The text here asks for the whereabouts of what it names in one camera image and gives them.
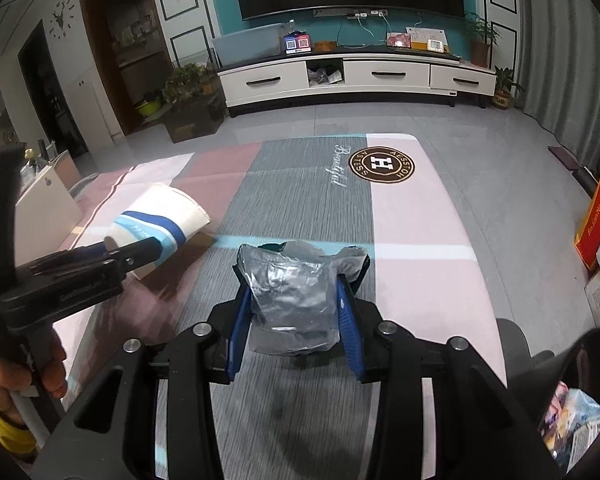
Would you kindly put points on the bushy plants in black planter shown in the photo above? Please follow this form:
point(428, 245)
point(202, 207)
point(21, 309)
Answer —
point(190, 110)

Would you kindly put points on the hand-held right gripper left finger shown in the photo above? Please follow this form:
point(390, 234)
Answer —
point(240, 337)

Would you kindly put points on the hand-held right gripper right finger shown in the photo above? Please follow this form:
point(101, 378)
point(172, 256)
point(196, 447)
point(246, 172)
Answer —
point(347, 332)

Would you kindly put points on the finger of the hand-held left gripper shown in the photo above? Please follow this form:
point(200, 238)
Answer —
point(135, 251)

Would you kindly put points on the dark floor mat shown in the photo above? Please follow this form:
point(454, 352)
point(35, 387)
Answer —
point(565, 157)

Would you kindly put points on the white blue striped paper cup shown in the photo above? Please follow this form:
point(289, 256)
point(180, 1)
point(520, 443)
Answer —
point(165, 215)

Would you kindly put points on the white card board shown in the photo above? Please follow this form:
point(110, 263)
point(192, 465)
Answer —
point(422, 34)

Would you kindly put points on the white television cabinet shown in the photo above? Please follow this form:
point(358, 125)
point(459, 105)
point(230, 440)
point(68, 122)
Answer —
point(260, 80)

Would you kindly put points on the translucent grey storage box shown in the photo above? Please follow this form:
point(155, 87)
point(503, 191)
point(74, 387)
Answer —
point(245, 47)

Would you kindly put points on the orange red shopping bag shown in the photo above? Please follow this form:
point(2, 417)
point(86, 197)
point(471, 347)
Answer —
point(595, 220)

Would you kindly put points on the green plastic basin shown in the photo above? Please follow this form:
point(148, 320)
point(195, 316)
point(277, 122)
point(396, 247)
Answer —
point(148, 108)

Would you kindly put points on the black trash bin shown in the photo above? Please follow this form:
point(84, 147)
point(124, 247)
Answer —
point(590, 355)

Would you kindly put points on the person's left hand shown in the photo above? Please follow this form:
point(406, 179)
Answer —
point(50, 365)

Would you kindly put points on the white storage cabinet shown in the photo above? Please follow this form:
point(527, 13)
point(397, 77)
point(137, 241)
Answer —
point(45, 205)

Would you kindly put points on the white wall power strip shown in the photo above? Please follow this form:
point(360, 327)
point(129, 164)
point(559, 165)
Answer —
point(367, 13)

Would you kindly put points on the pink photo frame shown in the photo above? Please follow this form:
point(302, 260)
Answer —
point(398, 40)

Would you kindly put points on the small white desk clock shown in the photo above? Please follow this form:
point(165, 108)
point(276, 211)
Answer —
point(435, 45)

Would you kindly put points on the white translucent plastic bag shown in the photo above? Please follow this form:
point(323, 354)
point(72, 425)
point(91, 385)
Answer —
point(582, 405)

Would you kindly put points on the grey curtain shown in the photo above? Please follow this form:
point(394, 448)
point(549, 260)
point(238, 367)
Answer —
point(565, 35)

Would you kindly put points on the silver grey plastic bag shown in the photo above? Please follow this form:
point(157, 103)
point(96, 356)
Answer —
point(290, 295)

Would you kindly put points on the dark wooden doorway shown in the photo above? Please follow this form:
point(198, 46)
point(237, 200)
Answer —
point(125, 50)

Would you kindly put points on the small potted floor plant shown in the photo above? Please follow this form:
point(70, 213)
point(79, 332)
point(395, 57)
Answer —
point(504, 92)

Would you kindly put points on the deer wall clock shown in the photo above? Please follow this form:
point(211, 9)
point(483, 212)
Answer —
point(61, 19)

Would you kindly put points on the tall potted plant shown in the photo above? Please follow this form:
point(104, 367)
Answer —
point(480, 45)

